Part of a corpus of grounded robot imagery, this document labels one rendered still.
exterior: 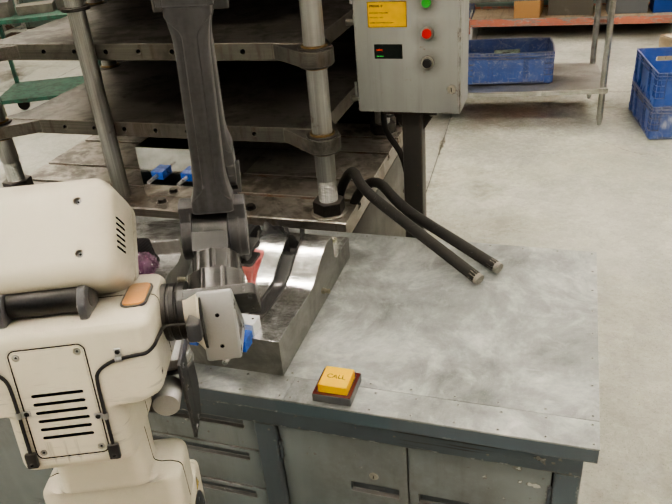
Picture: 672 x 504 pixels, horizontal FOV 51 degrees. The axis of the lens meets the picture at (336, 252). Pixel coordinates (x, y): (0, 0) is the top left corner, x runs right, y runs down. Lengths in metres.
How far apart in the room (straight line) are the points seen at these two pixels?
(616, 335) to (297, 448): 1.70
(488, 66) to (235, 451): 3.80
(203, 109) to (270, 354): 0.62
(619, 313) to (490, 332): 1.58
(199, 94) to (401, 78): 1.10
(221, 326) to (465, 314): 0.77
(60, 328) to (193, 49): 0.41
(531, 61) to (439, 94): 3.05
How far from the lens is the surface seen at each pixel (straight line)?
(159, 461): 1.23
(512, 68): 5.06
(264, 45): 2.07
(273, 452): 1.64
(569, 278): 1.80
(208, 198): 1.07
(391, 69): 2.04
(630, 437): 2.57
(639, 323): 3.09
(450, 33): 1.98
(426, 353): 1.52
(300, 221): 2.13
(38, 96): 6.15
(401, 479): 1.59
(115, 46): 2.31
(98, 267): 0.96
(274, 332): 1.47
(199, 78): 1.01
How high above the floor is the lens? 1.75
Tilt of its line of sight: 30 degrees down
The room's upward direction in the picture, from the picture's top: 5 degrees counter-clockwise
